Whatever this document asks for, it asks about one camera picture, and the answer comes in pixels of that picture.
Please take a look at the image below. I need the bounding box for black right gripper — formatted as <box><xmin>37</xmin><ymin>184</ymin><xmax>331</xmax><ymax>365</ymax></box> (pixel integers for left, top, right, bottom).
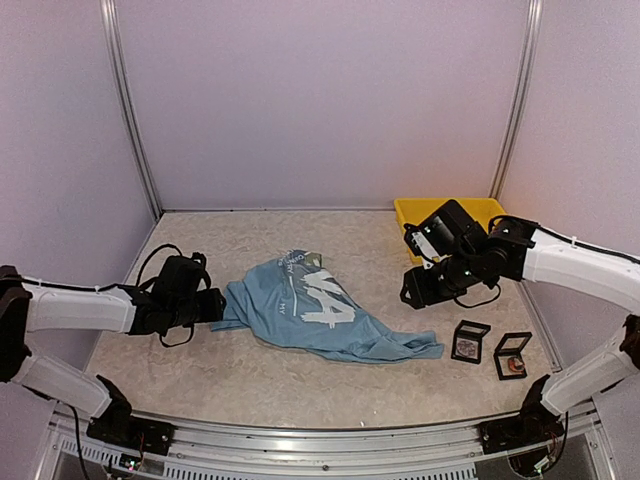
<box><xmin>399</xmin><ymin>251</ymin><xmax>483</xmax><ymax>309</ymax></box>

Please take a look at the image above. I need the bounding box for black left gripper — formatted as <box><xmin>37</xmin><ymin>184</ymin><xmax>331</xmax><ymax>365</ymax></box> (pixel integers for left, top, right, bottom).
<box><xmin>169</xmin><ymin>287</ymin><xmax>224</xmax><ymax>328</ymax></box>

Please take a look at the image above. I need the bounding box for black brooch display box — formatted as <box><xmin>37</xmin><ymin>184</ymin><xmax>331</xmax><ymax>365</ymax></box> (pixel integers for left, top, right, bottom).
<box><xmin>451</xmin><ymin>320</ymin><xmax>491</xmax><ymax>365</ymax></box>

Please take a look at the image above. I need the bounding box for light blue printed t-shirt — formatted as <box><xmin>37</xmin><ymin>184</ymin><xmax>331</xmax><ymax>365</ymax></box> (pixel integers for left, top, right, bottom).
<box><xmin>211</xmin><ymin>249</ymin><xmax>444</xmax><ymax>364</ymax></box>

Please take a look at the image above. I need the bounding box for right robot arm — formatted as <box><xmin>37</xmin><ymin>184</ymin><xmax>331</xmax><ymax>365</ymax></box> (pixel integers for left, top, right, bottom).
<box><xmin>401</xmin><ymin>199</ymin><xmax>639</xmax><ymax>452</ymax></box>

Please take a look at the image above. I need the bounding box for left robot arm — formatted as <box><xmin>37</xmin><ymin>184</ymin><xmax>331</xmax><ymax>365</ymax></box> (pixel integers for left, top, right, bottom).
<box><xmin>1</xmin><ymin>253</ymin><xmax>226</xmax><ymax>445</ymax></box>

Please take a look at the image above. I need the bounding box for black box with orange brooch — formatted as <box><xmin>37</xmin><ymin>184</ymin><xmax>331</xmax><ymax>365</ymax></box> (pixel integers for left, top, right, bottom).
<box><xmin>493</xmin><ymin>331</ymin><xmax>532</xmax><ymax>381</ymax></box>

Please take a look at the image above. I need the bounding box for yellow plastic tray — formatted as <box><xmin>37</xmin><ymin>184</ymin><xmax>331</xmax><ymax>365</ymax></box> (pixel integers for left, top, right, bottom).
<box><xmin>394</xmin><ymin>198</ymin><xmax>505</xmax><ymax>268</ymax></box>

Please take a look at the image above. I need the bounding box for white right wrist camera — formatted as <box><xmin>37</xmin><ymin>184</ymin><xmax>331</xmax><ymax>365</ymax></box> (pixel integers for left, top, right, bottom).
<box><xmin>403</xmin><ymin>223</ymin><xmax>441</xmax><ymax>269</ymax></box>

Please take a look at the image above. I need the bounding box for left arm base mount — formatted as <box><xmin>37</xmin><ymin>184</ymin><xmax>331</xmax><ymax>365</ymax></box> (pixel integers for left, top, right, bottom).
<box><xmin>87</xmin><ymin>416</ymin><xmax>175</xmax><ymax>456</ymax></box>

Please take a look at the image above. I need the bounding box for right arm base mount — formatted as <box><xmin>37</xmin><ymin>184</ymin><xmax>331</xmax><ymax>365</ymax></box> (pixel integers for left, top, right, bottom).
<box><xmin>478</xmin><ymin>416</ymin><xmax>564</xmax><ymax>455</ymax></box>

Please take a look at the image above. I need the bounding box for aluminium front rail frame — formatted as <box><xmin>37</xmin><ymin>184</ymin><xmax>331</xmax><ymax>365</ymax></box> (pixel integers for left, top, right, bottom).
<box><xmin>32</xmin><ymin>397</ymin><xmax>619</xmax><ymax>480</ymax></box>

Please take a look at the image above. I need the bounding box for right aluminium corner post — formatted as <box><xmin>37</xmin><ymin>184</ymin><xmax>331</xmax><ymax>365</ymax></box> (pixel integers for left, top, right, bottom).
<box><xmin>489</xmin><ymin>0</ymin><xmax>544</xmax><ymax>201</ymax></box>

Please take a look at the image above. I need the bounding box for aluminium corner post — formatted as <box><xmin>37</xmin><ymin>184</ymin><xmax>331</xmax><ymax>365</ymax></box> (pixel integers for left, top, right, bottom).
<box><xmin>489</xmin><ymin>0</ymin><xmax>544</xmax><ymax>201</ymax></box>
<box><xmin>99</xmin><ymin>0</ymin><xmax>164</xmax><ymax>223</ymax></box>

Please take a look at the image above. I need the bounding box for left aluminium corner post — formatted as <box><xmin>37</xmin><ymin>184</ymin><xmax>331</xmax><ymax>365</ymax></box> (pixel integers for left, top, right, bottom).
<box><xmin>99</xmin><ymin>0</ymin><xmax>164</xmax><ymax>223</ymax></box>

